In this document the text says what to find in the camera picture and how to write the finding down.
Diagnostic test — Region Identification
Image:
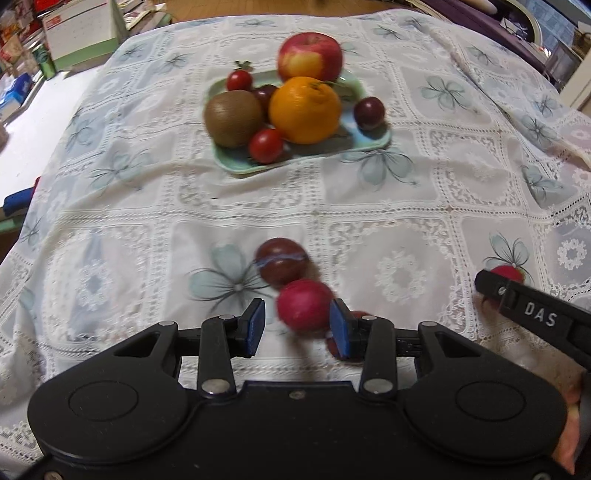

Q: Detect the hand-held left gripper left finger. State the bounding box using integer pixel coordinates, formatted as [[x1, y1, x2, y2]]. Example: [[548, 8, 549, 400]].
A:
[[113, 298, 267, 398]]

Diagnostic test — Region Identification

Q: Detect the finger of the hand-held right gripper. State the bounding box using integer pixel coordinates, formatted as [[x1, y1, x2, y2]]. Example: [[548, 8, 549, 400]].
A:
[[475, 269, 515, 319]]

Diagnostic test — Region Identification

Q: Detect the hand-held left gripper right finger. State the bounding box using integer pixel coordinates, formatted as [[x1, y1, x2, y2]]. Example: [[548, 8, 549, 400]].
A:
[[329, 298, 481, 398]]

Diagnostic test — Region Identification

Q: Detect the red plum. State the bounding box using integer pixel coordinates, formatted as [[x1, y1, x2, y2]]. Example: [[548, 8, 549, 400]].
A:
[[482, 264, 526, 315], [276, 279, 335, 334]]

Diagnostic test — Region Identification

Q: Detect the person's right hand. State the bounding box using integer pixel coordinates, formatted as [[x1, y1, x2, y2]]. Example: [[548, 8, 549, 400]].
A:
[[551, 369, 591, 474]]

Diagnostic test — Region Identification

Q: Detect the dark purple plum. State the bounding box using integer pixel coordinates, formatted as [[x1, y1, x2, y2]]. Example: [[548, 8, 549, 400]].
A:
[[325, 310, 370, 365], [353, 97, 385, 130], [252, 84, 279, 123], [255, 237, 310, 289]]

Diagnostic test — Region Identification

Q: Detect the white floral lace tablecloth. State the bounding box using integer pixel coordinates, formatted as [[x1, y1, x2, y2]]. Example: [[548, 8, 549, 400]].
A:
[[0, 4, 591, 464]]

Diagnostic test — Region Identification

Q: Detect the light green plate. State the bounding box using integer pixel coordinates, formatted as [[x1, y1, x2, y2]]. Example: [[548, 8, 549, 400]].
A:
[[205, 69, 392, 175]]

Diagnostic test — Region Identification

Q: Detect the brown kiwi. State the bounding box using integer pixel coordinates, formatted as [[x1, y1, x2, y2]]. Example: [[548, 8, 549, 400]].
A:
[[204, 90, 265, 148]]

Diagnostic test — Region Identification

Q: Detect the large orange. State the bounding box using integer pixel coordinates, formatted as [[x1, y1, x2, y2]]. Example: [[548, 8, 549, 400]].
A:
[[269, 76, 342, 145]]

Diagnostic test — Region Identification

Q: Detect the red cherry tomato with stem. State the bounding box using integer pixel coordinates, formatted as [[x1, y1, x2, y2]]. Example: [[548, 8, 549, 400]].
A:
[[225, 61, 254, 92]]

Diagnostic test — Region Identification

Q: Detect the blue cloth object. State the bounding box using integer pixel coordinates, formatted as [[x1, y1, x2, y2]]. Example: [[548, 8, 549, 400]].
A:
[[2, 187, 38, 217]]

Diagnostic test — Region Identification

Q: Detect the red apple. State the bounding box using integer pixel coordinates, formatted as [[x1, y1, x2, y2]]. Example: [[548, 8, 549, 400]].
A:
[[277, 32, 345, 86]]

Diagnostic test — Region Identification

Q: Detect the white table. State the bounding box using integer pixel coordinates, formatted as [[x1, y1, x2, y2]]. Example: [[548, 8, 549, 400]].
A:
[[0, 65, 107, 222]]

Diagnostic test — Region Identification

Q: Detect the blue tissue box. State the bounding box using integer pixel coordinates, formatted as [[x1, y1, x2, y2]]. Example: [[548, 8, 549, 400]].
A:
[[0, 71, 35, 123]]

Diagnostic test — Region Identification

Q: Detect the green drink can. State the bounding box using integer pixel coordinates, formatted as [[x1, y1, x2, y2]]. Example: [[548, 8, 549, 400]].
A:
[[32, 44, 57, 80]]

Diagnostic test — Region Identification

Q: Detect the desk calendar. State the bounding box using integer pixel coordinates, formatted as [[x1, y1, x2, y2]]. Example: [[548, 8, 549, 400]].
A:
[[41, 0, 127, 72]]

